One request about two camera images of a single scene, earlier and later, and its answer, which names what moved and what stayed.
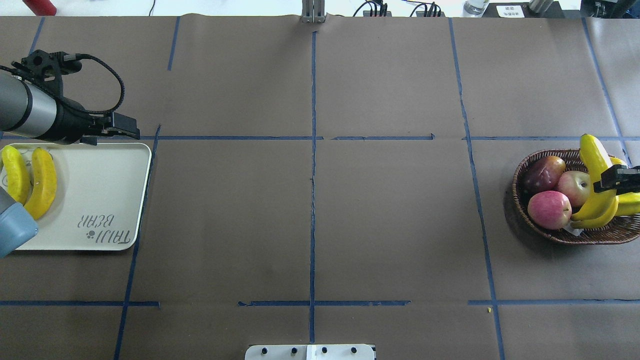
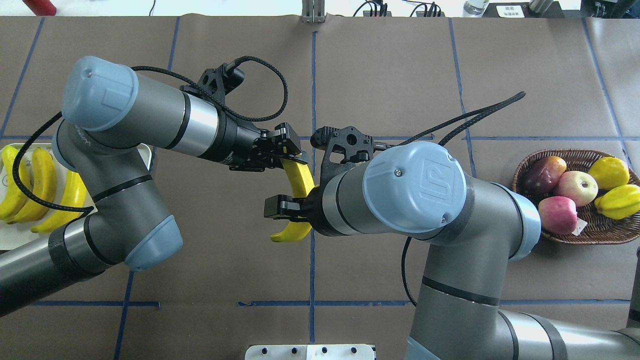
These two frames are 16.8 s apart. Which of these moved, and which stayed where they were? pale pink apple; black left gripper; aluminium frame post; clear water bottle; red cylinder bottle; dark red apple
Moved: black left gripper
Stayed: red cylinder bottle; clear water bottle; dark red apple; aluminium frame post; pale pink apple
